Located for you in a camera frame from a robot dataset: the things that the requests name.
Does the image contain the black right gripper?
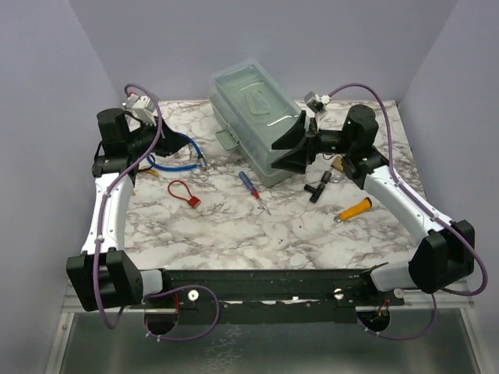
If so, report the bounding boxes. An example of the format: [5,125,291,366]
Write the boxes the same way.
[272,111,355,175]

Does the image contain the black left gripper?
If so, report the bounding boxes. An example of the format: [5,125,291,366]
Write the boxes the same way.
[127,115,191,158]

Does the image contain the blue cable lock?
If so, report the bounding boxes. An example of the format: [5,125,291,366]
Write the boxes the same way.
[146,133,208,172]

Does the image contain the brass padlock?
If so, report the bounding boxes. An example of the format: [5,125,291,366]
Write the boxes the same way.
[331,156,345,183]

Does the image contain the red cable lock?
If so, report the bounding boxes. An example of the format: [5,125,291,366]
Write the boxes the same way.
[167,179,201,209]

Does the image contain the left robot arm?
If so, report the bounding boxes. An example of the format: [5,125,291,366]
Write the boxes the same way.
[66,108,189,312]

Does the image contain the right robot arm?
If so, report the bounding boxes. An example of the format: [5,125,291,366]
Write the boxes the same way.
[271,104,475,305]

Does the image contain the black cylinder lock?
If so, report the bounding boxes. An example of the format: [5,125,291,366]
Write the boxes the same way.
[304,171,332,203]

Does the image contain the clear plastic storage box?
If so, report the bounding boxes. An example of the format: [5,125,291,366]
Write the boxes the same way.
[209,60,303,187]

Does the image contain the yellow handled pliers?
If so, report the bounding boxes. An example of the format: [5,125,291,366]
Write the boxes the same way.
[132,168,160,196]

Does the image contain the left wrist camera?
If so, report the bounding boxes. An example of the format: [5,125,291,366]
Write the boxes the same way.
[122,92,156,126]

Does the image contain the blue handled screwdriver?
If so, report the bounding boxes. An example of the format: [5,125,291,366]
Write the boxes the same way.
[239,171,271,214]

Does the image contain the orange handled tool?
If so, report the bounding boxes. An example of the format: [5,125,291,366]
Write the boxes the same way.
[334,197,372,222]

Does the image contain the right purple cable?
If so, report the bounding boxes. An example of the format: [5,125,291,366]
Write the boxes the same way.
[329,82,489,340]

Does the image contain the purple cable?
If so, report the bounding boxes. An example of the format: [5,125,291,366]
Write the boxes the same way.
[329,82,489,340]
[92,82,221,344]

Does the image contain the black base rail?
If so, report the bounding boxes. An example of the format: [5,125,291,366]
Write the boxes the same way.
[128,268,406,326]

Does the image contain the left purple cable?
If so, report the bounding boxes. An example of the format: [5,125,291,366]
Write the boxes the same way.
[92,82,221,344]

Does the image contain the aluminium frame rail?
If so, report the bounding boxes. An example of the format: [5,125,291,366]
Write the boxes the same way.
[42,101,484,374]

